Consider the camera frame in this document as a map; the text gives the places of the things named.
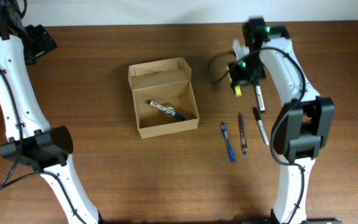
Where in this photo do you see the yellow highlighter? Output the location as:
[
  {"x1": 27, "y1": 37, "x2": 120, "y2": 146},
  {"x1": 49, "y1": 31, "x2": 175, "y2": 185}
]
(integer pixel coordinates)
[{"x1": 228, "y1": 67, "x2": 242, "y2": 97}]

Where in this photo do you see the black whiteboard marker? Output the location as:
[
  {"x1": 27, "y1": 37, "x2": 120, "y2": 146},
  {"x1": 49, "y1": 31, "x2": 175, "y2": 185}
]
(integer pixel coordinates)
[{"x1": 254, "y1": 84, "x2": 265, "y2": 113}]

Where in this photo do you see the black thin permanent marker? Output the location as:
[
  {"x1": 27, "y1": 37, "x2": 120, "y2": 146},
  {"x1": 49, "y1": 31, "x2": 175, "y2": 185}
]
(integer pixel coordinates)
[{"x1": 252, "y1": 107, "x2": 269, "y2": 146}]

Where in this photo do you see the black ballpoint pen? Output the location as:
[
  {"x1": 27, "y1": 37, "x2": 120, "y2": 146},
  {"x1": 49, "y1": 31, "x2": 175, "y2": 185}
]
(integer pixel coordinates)
[{"x1": 239, "y1": 114, "x2": 247, "y2": 154}]

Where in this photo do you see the brown cardboard box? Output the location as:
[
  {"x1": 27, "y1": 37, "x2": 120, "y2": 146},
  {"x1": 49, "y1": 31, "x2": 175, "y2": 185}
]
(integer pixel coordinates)
[{"x1": 128, "y1": 57, "x2": 200, "y2": 139}]

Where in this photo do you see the blue ballpoint pen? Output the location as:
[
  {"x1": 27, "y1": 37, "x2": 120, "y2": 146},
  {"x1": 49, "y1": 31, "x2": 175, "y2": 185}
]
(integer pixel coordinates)
[{"x1": 221, "y1": 122, "x2": 236, "y2": 164}]

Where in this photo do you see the yellow tape roll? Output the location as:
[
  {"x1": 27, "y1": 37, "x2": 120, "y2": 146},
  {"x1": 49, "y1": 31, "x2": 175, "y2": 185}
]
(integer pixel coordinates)
[{"x1": 162, "y1": 103, "x2": 177, "y2": 118}]

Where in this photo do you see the blue whiteboard marker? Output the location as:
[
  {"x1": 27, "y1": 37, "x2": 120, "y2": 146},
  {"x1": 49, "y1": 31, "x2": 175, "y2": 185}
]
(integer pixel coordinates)
[{"x1": 147, "y1": 100, "x2": 186, "y2": 121}]

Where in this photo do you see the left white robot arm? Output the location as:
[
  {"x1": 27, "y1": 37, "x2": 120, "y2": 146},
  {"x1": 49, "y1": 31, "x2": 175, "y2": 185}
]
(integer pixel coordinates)
[{"x1": 0, "y1": 1, "x2": 103, "y2": 223}]

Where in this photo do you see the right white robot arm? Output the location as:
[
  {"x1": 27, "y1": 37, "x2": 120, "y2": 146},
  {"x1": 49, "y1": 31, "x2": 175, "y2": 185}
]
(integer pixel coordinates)
[{"x1": 227, "y1": 17, "x2": 334, "y2": 223}]

